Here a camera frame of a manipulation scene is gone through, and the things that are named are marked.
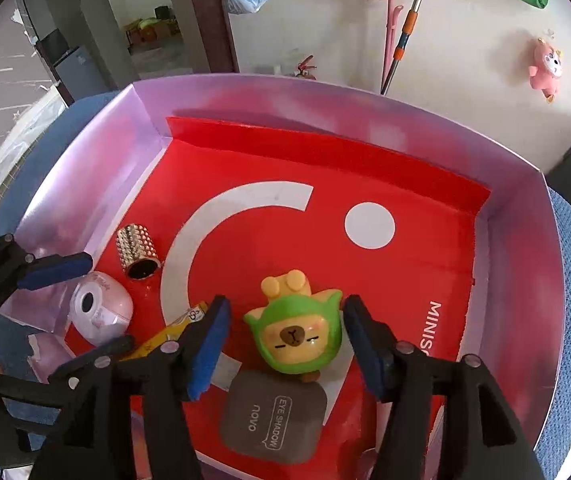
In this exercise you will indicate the pink horned plush toy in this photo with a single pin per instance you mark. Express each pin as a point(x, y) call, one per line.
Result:
point(545, 67)

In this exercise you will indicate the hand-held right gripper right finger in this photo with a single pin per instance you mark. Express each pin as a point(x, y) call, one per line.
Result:
point(365, 355)

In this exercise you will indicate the dark brown door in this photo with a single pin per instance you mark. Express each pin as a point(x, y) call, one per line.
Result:
point(210, 25)

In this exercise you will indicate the purple cardboard box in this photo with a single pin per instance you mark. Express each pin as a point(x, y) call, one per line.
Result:
point(515, 260)

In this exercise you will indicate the brown eye shadow case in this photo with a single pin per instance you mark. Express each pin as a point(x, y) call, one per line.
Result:
point(265, 420)

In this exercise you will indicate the red white paper liner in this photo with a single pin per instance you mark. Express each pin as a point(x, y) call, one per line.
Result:
point(315, 260)

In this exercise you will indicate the clear plastic sheet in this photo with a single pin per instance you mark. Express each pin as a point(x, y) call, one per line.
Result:
point(30, 135)

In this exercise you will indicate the red fire extinguisher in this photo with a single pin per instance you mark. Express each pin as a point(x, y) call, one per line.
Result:
point(307, 67)

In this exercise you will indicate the yellow printed lighter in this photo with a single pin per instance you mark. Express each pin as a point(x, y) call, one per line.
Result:
point(181, 324)

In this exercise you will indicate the metal mop pole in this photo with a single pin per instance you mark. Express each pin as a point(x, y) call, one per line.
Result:
point(405, 30)

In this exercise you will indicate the pink stick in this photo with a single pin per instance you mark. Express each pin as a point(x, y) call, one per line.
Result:
point(389, 40)

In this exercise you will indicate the green capybara toy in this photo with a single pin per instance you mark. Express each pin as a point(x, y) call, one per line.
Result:
point(290, 340)

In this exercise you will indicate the gold studded cylinder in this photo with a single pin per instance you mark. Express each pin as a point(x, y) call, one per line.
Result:
point(135, 250)

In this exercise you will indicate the white round pocket device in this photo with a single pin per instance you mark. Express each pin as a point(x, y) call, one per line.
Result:
point(110, 310)

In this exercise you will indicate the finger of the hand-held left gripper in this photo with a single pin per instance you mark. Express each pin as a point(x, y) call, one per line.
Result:
point(121, 346)
point(55, 269)

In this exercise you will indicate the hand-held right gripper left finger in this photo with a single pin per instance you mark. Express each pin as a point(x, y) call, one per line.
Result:
point(208, 355)

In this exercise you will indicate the grey metal cabinet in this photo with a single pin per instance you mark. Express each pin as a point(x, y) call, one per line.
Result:
point(73, 65)

